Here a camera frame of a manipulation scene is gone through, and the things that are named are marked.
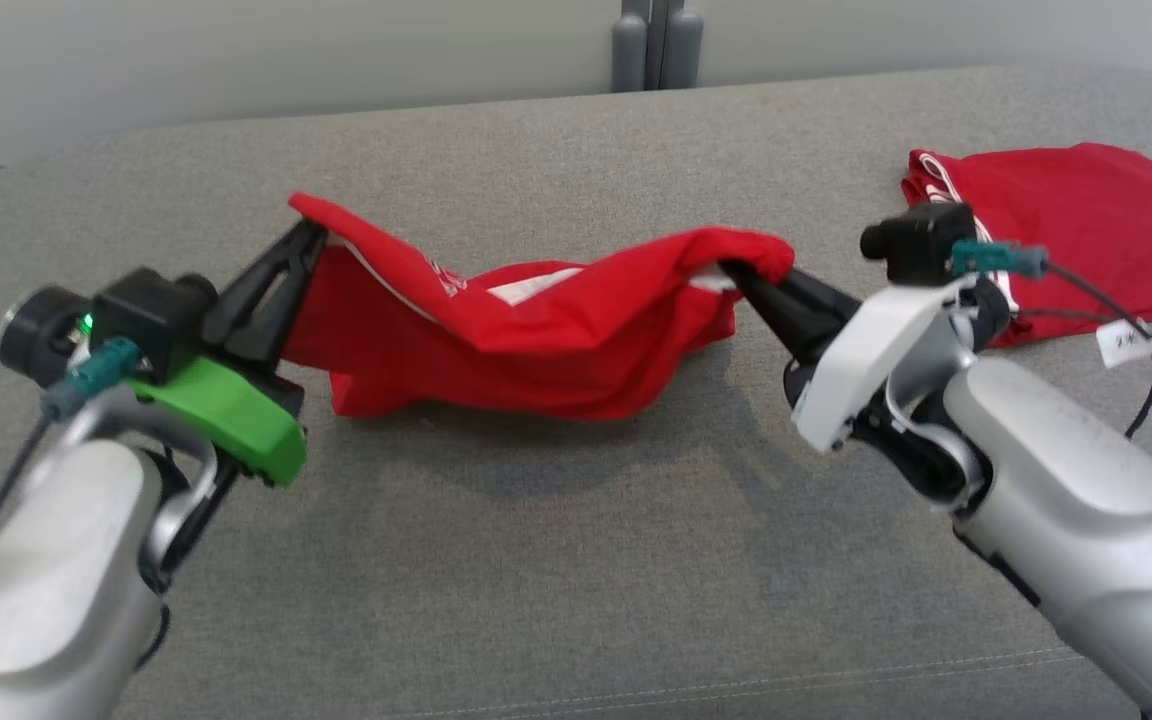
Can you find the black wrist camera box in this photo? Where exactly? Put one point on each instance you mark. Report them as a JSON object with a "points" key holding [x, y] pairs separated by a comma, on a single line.
{"points": [[921, 245], [151, 320]]}

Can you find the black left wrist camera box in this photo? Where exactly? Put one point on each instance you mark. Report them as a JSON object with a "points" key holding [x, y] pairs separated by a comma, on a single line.
{"points": [[151, 320]]}

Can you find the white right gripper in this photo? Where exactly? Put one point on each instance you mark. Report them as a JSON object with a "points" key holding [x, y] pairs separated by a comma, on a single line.
{"points": [[871, 350]]}

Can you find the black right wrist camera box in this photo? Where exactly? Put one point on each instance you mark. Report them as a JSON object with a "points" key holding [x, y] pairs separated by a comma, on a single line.
{"points": [[921, 245]]}

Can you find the red and white shorts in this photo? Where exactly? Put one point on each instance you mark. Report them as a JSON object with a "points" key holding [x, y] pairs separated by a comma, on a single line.
{"points": [[536, 340]]}

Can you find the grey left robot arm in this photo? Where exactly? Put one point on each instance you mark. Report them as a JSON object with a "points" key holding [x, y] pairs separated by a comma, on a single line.
{"points": [[46, 580]]}

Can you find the grey metal frame post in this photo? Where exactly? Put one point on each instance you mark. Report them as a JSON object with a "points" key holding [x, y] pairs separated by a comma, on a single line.
{"points": [[656, 45]]}

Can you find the grey fabric sofa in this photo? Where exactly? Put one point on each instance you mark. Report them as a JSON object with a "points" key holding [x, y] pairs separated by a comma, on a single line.
{"points": [[536, 550]]}

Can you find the red and white basketball jersey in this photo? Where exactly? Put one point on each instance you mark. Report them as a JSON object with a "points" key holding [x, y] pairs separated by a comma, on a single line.
{"points": [[1086, 230]]}

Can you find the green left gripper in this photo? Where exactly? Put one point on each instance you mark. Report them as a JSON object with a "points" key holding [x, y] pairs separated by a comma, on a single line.
{"points": [[236, 420]]}

